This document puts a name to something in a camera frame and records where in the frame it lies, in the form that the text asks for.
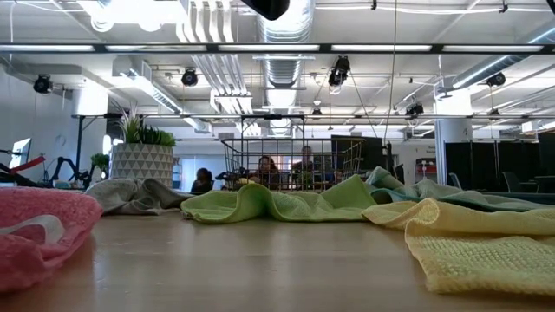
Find black wire basket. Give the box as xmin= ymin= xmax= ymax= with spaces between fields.
xmin=220 ymin=114 xmax=365 ymax=192

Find tilted computer monitor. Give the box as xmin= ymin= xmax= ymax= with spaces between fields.
xmin=8 ymin=137 xmax=33 ymax=171

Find person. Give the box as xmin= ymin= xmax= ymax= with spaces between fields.
xmin=190 ymin=167 xmax=214 ymax=195
xmin=294 ymin=146 xmax=324 ymax=183
xmin=256 ymin=155 xmax=279 ymax=185

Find triangle patterned planter pot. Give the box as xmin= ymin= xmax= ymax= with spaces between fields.
xmin=110 ymin=143 xmax=174 ymax=188

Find black partition panels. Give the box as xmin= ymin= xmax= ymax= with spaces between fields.
xmin=445 ymin=132 xmax=555 ymax=188

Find white column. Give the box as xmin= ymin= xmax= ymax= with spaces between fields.
xmin=434 ymin=88 xmax=473 ymax=186

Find spiky green artificial plant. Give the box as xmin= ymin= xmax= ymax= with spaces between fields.
xmin=111 ymin=100 xmax=177 ymax=147

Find thin hanging ceiling cable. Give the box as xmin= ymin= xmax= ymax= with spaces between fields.
xmin=383 ymin=0 xmax=398 ymax=144

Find black overhead frame bar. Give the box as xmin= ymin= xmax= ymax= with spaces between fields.
xmin=0 ymin=42 xmax=555 ymax=55

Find grey microfiber towel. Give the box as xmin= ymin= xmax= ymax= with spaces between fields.
xmin=85 ymin=177 xmax=196 ymax=217

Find white and red shelf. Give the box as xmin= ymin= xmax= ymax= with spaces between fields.
xmin=415 ymin=158 xmax=437 ymax=183

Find pink microfiber towel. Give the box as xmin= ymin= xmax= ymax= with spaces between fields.
xmin=0 ymin=185 xmax=104 ymax=296

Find lime green microfiber towel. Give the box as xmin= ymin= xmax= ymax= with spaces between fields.
xmin=180 ymin=174 xmax=378 ymax=225

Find small leafy green plant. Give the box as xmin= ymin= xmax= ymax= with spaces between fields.
xmin=89 ymin=153 xmax=110 ymax=181

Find black table edge rail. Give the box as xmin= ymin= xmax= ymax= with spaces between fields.
xmin=480 ymin=191 xmax=555 ymax=204

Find mint towel with teal edge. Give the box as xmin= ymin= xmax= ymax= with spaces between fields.
xmin=365 ymin=166 xmax=555 ymax=213

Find large black monitor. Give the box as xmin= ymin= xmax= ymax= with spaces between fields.
xmin=330 ymin=134 xmax=385 ymax=174

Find dark office chair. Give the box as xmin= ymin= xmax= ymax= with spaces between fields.
xmin=502 ymin=172 xmax=539 ymax=194

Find yellow microfiber towel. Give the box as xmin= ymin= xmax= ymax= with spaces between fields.
xmin=362 ymin=198 xmax=555 ymax=296

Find silver ceiling air duct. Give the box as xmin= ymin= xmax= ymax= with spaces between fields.
xmin=255 ymin=0 xmax=317 ymax=136

